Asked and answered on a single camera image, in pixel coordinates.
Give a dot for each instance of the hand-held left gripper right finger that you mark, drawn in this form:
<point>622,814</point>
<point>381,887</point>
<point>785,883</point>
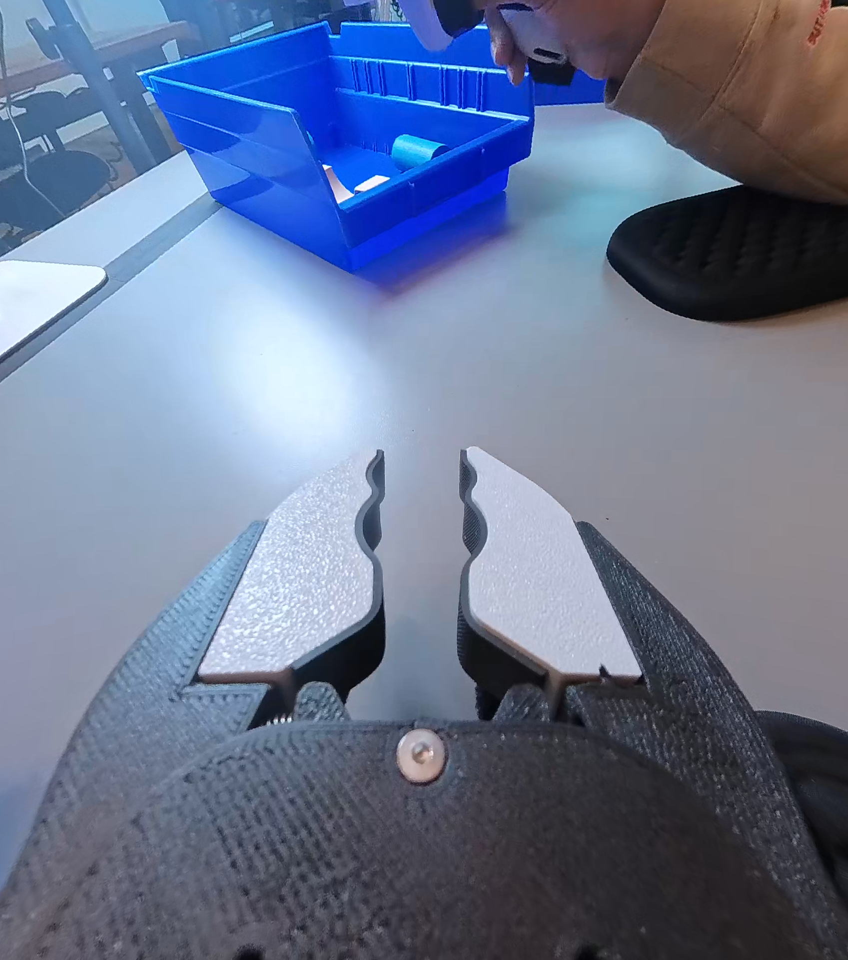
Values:
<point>544,592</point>

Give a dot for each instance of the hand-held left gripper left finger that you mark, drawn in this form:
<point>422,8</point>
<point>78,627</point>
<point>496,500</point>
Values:
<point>304,592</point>

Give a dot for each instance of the blue wooden cylinder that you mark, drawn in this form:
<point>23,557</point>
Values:
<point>418,152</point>

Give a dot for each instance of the peach wooden block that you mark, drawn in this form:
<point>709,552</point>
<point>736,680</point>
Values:
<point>335,184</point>
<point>371,184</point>

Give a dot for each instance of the blue plastic bin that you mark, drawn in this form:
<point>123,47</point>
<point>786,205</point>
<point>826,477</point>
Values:
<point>259,157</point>

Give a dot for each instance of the person's right hand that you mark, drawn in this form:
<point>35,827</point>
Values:
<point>589,37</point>

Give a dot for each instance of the white document stand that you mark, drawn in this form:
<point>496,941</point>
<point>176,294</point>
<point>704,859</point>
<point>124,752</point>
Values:
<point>26,300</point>

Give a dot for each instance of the black office chair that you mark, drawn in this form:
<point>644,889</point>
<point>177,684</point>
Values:
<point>56,180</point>

